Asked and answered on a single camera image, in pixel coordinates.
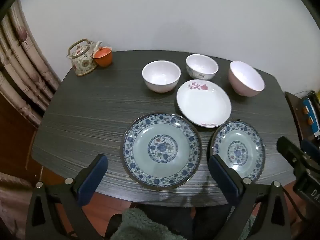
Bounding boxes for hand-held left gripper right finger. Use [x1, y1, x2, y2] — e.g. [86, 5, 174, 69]
[208, 154, 292, 240]

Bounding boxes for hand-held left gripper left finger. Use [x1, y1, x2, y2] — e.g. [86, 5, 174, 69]
[25, 154, 108, 240]

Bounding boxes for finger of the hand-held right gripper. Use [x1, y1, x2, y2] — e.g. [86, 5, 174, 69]
[277, 136, 312, 172]
[301, 139, 320, 170]

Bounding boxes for small blue floral plate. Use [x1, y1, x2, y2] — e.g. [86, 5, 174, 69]
[209, 120, 266, 183]

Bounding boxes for large blue floral plate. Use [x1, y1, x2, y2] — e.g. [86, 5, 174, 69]
[120, 112, 202, 190]

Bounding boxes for white plate with rose print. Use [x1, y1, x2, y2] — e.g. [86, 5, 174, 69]
[176, 79, 232, 128]

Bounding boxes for pink bowl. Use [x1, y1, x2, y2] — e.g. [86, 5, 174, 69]
[228, 60, 265, 97]

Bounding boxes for white bowl with blue base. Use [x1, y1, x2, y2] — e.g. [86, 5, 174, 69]
[185, 54, 219, 81]

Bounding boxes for blue box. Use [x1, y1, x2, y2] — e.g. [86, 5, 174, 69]
[301, 97, 320, 138]

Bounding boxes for dark side table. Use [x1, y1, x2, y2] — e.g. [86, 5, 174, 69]
[285, 91, 320, 145]

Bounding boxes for dark trousers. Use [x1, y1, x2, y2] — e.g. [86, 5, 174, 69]
[104, 201, 234, 240]

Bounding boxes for green fleece garment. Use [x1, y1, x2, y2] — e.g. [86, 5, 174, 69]
[119, 207, 259, 240]

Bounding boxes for pinkish cloth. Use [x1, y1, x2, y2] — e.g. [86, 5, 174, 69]
[0, 172, 34, 233]

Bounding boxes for floral ceramic teapot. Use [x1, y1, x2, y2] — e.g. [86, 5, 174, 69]
[66, 38, 103, 76]

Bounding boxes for orange cup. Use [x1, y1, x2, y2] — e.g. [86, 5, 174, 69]
[92, 46, 113, 68]

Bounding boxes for beige patterned curtain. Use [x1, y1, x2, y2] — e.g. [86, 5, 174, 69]
[0, 0, 60, 128]

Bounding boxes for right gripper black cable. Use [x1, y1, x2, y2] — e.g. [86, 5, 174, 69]
[282, 189, 309, 224]

